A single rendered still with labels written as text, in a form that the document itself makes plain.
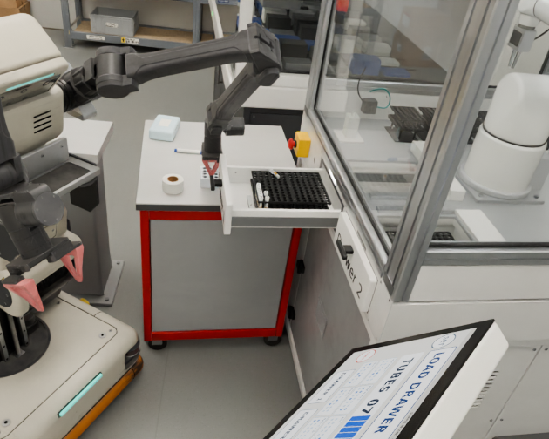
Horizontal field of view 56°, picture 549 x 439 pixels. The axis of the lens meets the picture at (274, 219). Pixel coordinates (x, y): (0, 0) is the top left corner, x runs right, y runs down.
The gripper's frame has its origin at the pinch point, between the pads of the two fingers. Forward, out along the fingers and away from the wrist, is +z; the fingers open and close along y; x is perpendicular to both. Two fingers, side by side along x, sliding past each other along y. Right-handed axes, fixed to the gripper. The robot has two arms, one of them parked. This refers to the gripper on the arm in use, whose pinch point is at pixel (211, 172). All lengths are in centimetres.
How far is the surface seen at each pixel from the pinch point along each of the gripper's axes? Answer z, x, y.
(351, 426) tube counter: -31, -13, -115
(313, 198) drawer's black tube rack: -8.6, -28.9, -27.4
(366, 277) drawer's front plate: -11, -34, -64
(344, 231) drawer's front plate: -9, -34, -45
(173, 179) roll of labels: 2.4, 12.6, -1.0
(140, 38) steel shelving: 71, 48, 352
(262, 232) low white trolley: 18.0, -18.2, -10.0
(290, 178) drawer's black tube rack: -8.0, -24.1, -15.3
